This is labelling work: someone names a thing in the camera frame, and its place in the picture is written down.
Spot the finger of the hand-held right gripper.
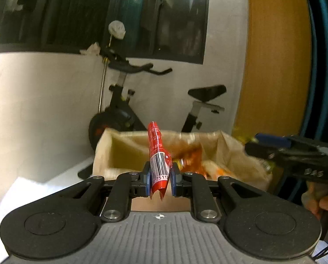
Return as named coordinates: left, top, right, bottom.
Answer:
left=254, top=133, right=294, bottom=147
left=244, top=142, right=285, bottom=166

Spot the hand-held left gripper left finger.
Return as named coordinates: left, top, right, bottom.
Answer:
left=58, top=162, right=152, bottom=224

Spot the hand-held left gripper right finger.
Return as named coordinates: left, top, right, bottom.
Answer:
left=171, top=162, right=266, bottom=222

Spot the small yellow sachet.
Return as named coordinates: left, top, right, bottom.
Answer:
left=232, top=127, right=277, bottom=174

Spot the red snack sachet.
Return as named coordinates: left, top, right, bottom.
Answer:
left=147, top=121, right=172, bottom=201

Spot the large orange snack bag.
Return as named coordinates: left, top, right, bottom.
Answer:
left=177, top=145, right=225, bottom=177

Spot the large cardboard box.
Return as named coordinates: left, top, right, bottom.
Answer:
left=93, top=127, right=275, bottom=212

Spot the black exercise bike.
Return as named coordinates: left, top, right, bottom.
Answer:
left=77, top=45, right=228, bottom=182

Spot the wooden door panel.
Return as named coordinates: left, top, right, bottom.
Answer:
left=233, top=0, right=313, bottom=141

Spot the white crumpled cloth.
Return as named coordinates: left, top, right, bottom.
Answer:
left=80, top=41, right=101, bottom=56
left=108, top=20, right=126, bottom=40

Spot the dark framed window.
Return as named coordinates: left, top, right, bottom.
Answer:
left=0, top=0, right=210, bottom=65

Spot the black cable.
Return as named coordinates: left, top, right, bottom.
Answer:
left=315, top=241, right=328, bottom=259

